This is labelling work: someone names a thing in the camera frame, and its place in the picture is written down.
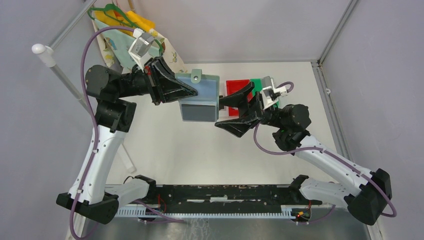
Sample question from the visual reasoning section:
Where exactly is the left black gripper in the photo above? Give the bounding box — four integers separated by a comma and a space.
117, 55, 199, 105

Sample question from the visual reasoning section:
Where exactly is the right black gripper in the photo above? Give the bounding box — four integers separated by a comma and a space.
214, 81, 286, 138

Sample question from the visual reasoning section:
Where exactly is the dark grey card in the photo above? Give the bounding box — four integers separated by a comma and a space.
180, 104, 217, 122

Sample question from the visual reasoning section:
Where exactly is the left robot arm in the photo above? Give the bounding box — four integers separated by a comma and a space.
56, 57, 198, 225

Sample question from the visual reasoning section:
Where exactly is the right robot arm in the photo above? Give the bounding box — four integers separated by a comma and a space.
215, 81, 397, 226

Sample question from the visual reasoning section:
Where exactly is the cream printed cloth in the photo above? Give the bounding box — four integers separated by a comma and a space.
96, 28, 187, 73

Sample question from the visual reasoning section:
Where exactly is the red plastic bin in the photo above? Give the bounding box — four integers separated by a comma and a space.
226, 79, 251, 117

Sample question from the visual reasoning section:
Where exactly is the green plastic bin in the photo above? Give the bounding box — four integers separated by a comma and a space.
250, 78, 279, 108

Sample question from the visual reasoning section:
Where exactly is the light blue printed cloth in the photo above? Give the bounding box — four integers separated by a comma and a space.
94, 19, 160, 70

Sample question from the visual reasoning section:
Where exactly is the yellow cloth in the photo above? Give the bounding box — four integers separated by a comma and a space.
93, 10, 156, 32

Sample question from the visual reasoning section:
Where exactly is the green clothes hanger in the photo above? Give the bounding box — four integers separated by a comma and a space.
87, 3, 165, 56

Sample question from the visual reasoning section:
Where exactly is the white clothes rack pole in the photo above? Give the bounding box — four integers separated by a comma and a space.
31, 43, 137, 174

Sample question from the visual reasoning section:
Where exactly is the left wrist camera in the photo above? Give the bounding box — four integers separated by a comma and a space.
128, 28, 155, 70

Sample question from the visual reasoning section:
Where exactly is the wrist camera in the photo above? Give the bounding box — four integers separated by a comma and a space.
128, 28, 155, 70
259, 76, 289, 110

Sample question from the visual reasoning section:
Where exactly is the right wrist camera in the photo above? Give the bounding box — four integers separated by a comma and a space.
259, 76, 289, 110

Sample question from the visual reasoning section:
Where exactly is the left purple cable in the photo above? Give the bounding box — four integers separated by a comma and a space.
68, 26, 186, 240

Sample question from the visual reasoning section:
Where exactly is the purple cable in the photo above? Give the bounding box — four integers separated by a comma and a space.
68, 26, 186, 240
253, 81, 398, 225

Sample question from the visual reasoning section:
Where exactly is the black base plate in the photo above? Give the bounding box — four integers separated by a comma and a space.
141, 184, 322, 214

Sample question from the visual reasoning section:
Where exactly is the aluminium frame rail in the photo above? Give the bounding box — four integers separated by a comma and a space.
75, 184, 377, 209

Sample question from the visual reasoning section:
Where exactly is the white slotted cable duct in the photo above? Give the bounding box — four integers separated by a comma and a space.
114, 205, 294, 220

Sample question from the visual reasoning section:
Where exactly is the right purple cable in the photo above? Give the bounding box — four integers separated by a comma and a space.
253, 81, 398, 225

